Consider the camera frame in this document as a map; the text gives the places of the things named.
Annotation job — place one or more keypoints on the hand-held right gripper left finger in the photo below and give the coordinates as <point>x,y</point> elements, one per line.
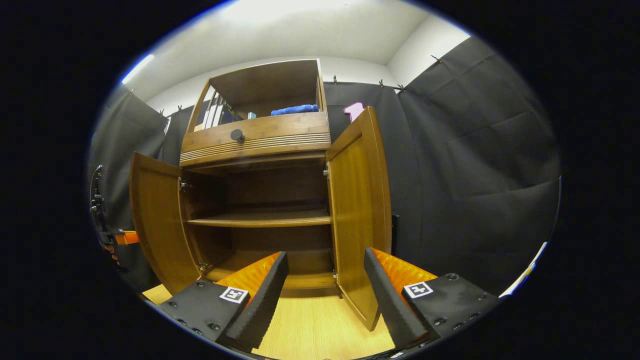
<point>265,300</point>

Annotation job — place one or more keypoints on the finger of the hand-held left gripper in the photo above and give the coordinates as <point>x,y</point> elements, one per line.
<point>127,238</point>

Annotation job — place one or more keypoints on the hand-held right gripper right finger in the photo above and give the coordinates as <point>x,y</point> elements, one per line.
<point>390,305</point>

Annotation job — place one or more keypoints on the wooden cabinet door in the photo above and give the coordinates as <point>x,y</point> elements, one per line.
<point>157,220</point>
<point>357,200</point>

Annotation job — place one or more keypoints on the wooden double-door shoe cabinet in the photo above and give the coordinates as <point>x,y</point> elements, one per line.
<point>265,85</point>

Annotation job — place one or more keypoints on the wooden cabinet drawer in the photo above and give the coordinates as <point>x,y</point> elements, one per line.
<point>285,127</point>

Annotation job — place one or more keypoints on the white sheet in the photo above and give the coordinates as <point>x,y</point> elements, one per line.
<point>520,282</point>

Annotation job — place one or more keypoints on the black round drawer knob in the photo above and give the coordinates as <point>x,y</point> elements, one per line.
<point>237,135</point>

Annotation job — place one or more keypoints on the row of upright books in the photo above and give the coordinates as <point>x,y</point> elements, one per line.
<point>215,115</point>

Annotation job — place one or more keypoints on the black backdrop cloth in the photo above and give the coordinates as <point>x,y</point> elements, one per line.
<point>475,175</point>

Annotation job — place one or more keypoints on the blue folded towel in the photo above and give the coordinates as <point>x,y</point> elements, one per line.
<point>295,109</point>

